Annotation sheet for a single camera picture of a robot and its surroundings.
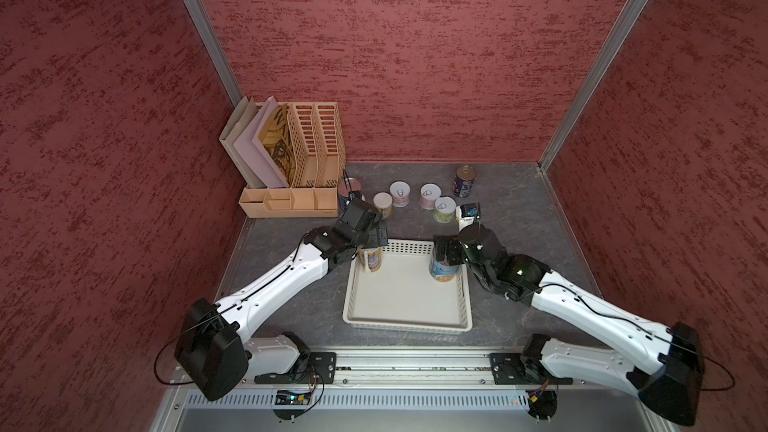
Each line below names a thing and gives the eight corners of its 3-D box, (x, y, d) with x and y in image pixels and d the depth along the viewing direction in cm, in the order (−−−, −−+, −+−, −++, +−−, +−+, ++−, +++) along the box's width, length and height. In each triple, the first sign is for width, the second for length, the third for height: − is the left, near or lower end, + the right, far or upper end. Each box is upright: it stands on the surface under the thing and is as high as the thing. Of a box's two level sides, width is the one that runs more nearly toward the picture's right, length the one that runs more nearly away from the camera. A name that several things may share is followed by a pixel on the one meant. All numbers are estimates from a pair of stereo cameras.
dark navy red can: (453, 197, 112) (458, 181, 105) (450, 180, 117) (454, 164, 110) (473, 198, 112) (479, 181, 105) (469, 180, 117) (474, 164, 110)
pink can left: (393, 208, 108) (393, 198, 104) (389, 191, 114) (389, 181, 109) (411, 206, 109) (412, 196, 105) (407, 189, 115) (407, 179, 110)
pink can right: (419, 209, 108) (421, 200, 104) (418, 191, 114) (419, 182, 109) (440, 209, 108) (443, 200, 104) (438, 191, 114) (440, 182, 109)
